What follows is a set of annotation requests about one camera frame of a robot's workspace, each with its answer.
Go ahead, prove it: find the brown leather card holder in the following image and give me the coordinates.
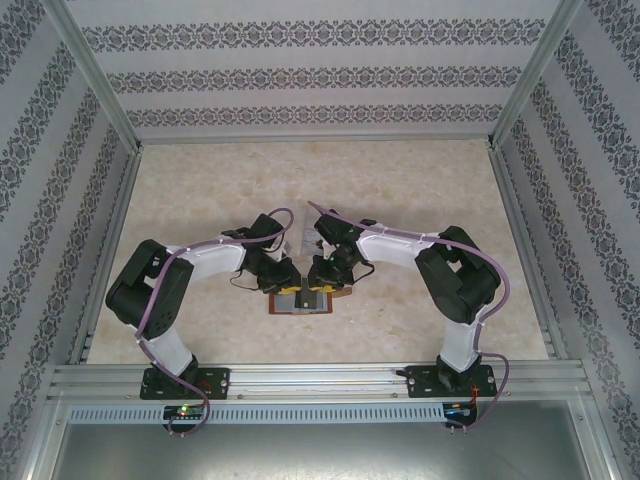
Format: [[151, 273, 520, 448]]
[[267, 288, 355, 317]]

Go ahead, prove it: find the clear plastic box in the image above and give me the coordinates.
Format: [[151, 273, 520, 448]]
[[298, 209, 329, 259]]

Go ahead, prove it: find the small circuit board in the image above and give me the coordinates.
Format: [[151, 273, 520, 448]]
[[163, 404, 207, 420], [443, 401, 479, 420]]

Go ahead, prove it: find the grey metal panel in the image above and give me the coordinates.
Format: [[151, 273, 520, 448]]
[[24, 399, 616, 480]]

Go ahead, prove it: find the thin black wire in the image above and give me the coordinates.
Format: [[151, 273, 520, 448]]
[[228, 269, 261, 292], [352, 262, 375, 289]]

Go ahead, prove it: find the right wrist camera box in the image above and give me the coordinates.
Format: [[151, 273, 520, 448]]
[[314, 212, 346, 246]]

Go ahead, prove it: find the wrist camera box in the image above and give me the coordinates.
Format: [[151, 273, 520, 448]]
[[247, 213, 296, 260], [314, 212, 346, 246]]

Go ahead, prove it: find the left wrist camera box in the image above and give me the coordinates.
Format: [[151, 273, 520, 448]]
[[247, 213, 296, 260]]

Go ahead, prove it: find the aluminium mounting rail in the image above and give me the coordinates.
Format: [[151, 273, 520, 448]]
[[48, 362, 587, 403]]

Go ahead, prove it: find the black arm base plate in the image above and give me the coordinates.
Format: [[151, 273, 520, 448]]
[[405, 363, 499, 399], [139, 367, 232, 401]]

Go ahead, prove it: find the slotted grey cable duct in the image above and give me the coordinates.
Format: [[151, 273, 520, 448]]
[[67, 403, 447, 425]]

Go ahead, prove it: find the aluminium table side rail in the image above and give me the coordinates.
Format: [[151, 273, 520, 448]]
[[488, 147, 571, 361], [67, 147, 146, 365]]

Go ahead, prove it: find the aluminium frame post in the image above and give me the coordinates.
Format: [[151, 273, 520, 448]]
[[42, 0, 146, 154], [485, 0, 587, 151]]

